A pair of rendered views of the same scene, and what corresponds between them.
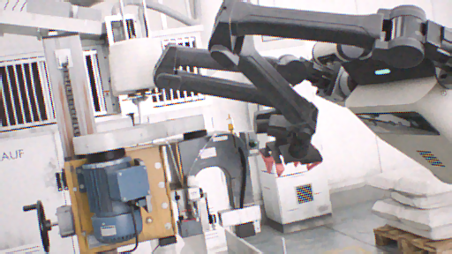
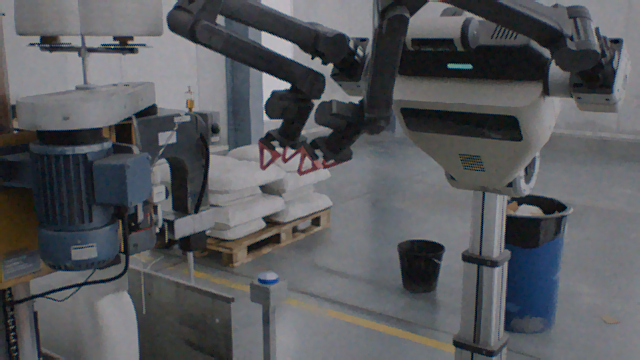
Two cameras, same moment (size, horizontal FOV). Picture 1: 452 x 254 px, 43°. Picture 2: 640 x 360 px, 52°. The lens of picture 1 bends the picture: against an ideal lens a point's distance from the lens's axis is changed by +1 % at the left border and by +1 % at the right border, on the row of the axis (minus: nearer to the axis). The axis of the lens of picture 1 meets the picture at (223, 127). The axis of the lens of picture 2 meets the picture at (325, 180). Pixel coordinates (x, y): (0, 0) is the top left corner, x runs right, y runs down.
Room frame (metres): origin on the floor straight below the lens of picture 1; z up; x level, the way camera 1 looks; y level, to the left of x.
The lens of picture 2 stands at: (0.46, 0.79, 1.54)
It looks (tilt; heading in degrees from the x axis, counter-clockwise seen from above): 13 degrees down; 321
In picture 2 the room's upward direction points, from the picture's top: straight up
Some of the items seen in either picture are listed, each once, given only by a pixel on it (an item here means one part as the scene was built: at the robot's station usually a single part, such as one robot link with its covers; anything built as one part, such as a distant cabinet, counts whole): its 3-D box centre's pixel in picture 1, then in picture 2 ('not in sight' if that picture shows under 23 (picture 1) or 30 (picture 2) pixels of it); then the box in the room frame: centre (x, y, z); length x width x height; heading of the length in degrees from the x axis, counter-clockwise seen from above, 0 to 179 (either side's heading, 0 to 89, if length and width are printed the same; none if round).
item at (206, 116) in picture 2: (249, 143); (204, 127); (2.04, -0.08, 1.29); 0.08 x 0.05 x 0.09; 15
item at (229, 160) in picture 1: (207, 168); (136, 156); (2.11, 0.09, 1.21); 0.30 x 0.25 x 0.30; 15
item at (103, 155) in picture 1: (106, 154); (70, 133); (1.75, 0.37, 1.35); 0.12 x 0.12 x 0.04
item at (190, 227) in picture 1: (189, 227); (133, 239); (1.96, 0.17, 1.04); 0.08 x 0.06 x 0.05; 105
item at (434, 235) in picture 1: (428, 222); (214, 221); (4.51, -1.50, 0.20); 0.66 x 0.44 x 0.12; 15
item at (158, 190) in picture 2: (195, 197); (155, 200); (1.91, 0.13, 1.14); 0.05 x 0.04 x 0.16; 105
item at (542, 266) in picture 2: not in sight; (520, 261); (2.39, -2.17, 0.32); 0.51 x 0.48 x 0.65; 105
